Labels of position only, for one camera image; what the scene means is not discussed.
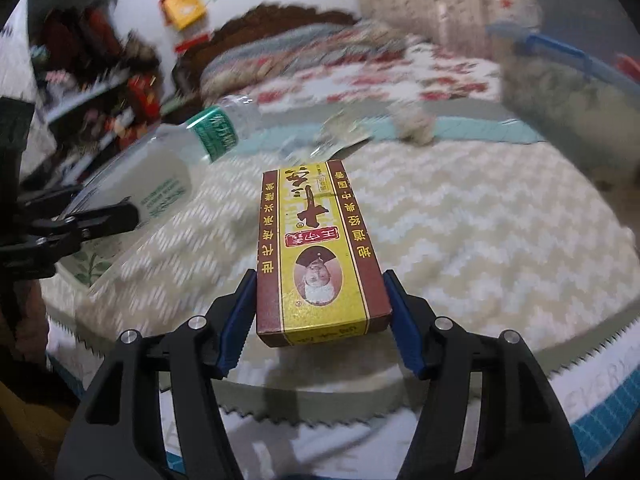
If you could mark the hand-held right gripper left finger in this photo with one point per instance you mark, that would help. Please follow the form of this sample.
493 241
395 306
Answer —
240 320

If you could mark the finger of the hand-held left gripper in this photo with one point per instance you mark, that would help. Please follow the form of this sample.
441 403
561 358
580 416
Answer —
95 222
45 202

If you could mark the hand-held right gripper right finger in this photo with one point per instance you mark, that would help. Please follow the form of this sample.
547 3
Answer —
402 330

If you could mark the yellow and brown carton box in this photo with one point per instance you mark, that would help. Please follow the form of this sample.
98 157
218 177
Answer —
320 240

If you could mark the clear plastic bottle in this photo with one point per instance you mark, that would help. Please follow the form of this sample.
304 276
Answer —
215 132

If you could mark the clear bin with blue rim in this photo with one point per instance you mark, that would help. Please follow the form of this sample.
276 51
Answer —
550 90

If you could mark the cluttered shelf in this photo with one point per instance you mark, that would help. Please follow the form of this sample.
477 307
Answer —
90 45

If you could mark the crumpled clear plastic wrapper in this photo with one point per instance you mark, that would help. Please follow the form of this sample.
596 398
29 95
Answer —
340 135

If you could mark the crumpled white tissue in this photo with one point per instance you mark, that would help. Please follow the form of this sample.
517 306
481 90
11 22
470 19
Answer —
415 125

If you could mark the yellow cardboard box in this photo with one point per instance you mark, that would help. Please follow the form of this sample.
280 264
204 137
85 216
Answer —
182 7

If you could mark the clear cup with red print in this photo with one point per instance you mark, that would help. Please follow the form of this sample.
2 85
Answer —
517 7

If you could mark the dark wooden bed frame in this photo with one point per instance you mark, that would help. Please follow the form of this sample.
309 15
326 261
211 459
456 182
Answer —
240 25

